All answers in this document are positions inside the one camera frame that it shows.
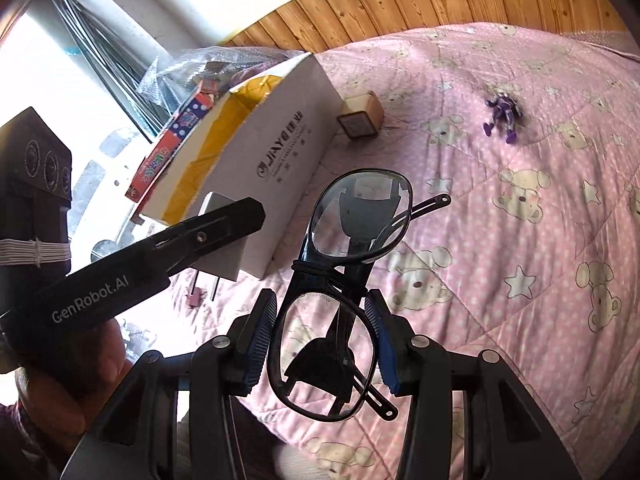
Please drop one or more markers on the small brown cube box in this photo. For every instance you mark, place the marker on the small brown cube box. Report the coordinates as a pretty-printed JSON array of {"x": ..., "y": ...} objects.
[{"x": 361, "y": 117}]

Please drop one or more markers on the person's left forearm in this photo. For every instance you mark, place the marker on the person's left forearm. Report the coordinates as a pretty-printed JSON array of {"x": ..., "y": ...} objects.
[{"x": 25, "y": 445}]

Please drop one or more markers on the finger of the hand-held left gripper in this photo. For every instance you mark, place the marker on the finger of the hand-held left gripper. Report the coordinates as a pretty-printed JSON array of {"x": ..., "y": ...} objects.
[{"x": 215, "y": 227}]

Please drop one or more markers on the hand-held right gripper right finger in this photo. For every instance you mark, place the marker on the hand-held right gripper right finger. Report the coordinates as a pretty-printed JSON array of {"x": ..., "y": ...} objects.
[{"x": 384, "y": 352}]

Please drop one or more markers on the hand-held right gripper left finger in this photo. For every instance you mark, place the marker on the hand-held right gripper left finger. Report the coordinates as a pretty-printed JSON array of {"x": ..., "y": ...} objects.
[{"x": 259, "y": 345}]

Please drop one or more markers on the pink bear printed blanket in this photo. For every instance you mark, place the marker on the pink bear printed blanket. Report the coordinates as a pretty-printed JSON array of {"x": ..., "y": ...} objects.
[{"x": 525, "y": 260}]

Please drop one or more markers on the black framed glasses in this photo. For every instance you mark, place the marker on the black framed glasses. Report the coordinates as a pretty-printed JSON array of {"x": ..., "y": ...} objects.
[{"x": 360, "y": 232}]

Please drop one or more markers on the clear bubble wrap bag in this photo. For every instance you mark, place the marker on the clear bubble wrap bag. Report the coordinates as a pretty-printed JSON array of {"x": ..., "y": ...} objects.
[{"x": 200, "y": 67}]

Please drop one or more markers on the colourful printed carton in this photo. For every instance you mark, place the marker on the colourful printed carton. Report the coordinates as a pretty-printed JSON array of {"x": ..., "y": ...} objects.
[{"x": 175, "y": 140}]

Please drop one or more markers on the purple toy figure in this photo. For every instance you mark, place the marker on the purple toy figure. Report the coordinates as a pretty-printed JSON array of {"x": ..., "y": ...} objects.
[{"x": 504, "y": 112}]

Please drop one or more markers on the clear bubble wrap sheet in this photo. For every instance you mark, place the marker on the clear bubble wrap sheet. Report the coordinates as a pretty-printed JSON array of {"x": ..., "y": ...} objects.
[{"x": 597, "y": 40}]

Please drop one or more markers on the pink binder clip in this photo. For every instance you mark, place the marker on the pink binder clip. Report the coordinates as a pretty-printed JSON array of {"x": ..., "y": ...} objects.
[{"x": 196, "y": 297}]

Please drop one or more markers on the metal window frame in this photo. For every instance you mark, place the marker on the metal window frame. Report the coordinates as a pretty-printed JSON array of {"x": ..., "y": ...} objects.
[{"x": 105, "y": 55}]

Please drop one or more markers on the white cardboard box yellow tape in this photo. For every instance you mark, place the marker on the white cardboard box yellow tape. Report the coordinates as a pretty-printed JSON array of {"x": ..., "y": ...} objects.
[{"x": 295, "y": 160}]

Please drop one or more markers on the person's left hand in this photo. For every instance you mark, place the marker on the person's left hand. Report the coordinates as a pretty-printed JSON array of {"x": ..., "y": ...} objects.
[{"x": 75, "y": 385}]

